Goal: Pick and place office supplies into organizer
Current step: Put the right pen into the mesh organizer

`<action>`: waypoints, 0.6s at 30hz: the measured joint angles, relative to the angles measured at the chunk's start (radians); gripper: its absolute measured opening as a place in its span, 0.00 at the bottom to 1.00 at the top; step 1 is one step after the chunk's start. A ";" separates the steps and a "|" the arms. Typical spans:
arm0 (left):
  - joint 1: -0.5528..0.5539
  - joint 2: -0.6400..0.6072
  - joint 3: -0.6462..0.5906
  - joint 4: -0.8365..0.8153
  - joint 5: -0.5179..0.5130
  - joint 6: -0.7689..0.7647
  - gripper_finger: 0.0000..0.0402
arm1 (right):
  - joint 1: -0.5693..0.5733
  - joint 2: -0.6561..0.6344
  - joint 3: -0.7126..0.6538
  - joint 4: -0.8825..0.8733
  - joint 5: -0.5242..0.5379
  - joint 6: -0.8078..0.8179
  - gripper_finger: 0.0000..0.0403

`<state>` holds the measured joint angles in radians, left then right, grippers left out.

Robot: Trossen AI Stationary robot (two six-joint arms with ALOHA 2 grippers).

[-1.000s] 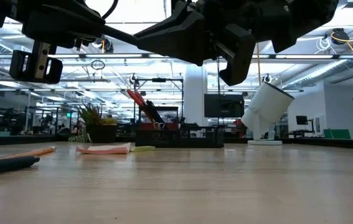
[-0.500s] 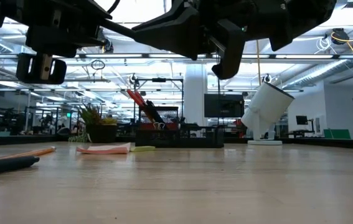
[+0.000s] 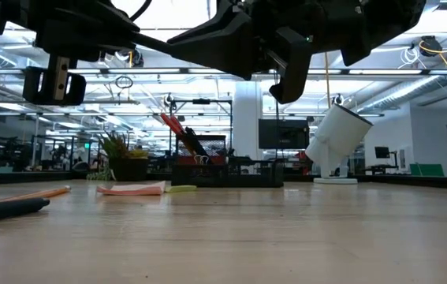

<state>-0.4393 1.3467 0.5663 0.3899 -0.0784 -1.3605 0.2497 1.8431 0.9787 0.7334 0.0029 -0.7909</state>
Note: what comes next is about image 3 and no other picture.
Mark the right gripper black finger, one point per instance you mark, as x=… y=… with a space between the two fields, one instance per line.
x=223 y=43
x=292 y=67

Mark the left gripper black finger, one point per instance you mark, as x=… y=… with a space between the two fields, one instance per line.
x=109 y=47
x=109 y=23

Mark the pink sticky note pad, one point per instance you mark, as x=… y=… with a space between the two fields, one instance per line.
x=132 y=190

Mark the yellow sticky note pad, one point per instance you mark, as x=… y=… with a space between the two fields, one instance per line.
x=181 y=189

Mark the orange wooden pencil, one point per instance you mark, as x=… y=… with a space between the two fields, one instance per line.
x=49 y=193

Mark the black mesh desk organizer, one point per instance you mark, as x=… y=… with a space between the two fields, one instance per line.
x=246 y=175

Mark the small ceiling reel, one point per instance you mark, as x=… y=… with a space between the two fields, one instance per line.
x=168 y=100
x=338 y=99

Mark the small black desk monitor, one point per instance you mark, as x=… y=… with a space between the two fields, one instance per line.
x=382 y=152

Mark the green panel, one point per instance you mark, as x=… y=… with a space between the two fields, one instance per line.
x=428 y=170

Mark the black background frame rig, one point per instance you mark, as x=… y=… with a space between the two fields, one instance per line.
x=201 y=101

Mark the black wall monitor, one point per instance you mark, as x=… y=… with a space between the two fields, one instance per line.
x=282 y=134

